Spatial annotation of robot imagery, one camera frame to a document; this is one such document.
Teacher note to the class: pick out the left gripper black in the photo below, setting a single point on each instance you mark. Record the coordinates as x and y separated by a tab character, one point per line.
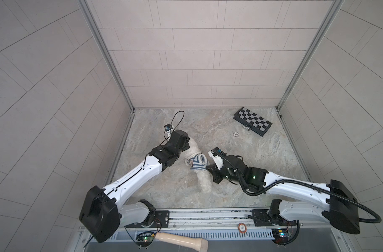
184	145

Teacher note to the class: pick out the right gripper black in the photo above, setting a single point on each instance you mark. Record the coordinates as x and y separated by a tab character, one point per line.
214	172

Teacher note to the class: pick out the blue white striped sweater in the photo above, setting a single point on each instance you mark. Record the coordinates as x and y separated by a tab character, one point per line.
197	162

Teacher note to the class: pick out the white teddy bear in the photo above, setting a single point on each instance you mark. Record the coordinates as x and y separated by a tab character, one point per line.
204	177

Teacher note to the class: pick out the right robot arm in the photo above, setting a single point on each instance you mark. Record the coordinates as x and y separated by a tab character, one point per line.
323	202

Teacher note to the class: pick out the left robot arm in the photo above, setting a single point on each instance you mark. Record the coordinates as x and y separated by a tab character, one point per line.
104	209

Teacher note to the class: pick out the black white checkerboard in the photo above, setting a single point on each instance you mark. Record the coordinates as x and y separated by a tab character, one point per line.
252	121

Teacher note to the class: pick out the red round sticker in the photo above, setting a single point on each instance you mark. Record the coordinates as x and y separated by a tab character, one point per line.
242	228

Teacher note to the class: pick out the right circuit board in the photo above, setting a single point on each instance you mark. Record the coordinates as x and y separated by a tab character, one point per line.
281	236

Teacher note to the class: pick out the circuit board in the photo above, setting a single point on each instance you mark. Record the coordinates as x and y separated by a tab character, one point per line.
281	236
145	239

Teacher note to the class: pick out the left circuit board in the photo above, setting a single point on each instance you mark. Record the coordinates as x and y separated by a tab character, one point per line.
145	239

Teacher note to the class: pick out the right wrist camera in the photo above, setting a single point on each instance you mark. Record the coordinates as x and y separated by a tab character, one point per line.
218	160

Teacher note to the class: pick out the aluminium mounting rail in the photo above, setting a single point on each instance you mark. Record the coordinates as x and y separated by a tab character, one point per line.
218	218

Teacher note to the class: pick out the beige cylindrical handle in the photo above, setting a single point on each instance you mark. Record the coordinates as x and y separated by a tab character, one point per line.
198	244

